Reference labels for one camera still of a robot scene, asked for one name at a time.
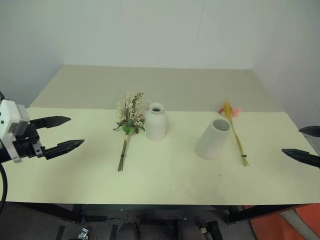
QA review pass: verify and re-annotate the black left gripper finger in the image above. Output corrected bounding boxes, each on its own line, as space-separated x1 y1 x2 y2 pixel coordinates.
44 139 85 161
29 115 72 130

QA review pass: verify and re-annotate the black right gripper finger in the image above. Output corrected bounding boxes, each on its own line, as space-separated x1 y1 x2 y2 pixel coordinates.
298 125 320 138
281 148 320 170

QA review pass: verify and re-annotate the white cylindrical ceramic vase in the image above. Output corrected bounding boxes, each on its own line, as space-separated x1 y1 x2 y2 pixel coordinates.
195 118 231 160

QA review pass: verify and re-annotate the yellow and pink dried bouquet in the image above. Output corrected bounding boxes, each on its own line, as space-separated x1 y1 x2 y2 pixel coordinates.
217 98 250 168

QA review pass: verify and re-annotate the black metal table frame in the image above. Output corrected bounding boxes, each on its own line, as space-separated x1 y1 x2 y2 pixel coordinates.
0 202 320 225

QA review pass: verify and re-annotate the white bottle-shaped ceramic vase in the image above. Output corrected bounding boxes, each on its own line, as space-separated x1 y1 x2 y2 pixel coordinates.
144 101 168 142

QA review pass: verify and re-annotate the orange floor panel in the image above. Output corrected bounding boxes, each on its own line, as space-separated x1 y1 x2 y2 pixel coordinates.
246 203 320 240

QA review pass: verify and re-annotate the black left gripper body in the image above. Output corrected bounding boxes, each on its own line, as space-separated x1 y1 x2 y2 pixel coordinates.
11 123 48 161

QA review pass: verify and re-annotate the small silver metal caster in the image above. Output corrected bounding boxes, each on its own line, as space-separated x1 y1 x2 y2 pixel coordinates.
77 227 90 240

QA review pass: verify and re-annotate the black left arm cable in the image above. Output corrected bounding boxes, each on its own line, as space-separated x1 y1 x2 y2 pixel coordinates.
0 163 8 210

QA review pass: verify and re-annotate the dark rounded shape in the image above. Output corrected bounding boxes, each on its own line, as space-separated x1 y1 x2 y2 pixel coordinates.
116 221 139 240

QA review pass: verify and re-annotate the white and green dried bouquet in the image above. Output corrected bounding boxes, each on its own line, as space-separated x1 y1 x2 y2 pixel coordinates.
112 91 151 173

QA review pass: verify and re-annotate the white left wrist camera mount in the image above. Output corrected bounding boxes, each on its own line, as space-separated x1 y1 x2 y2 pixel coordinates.
0 99 30 165

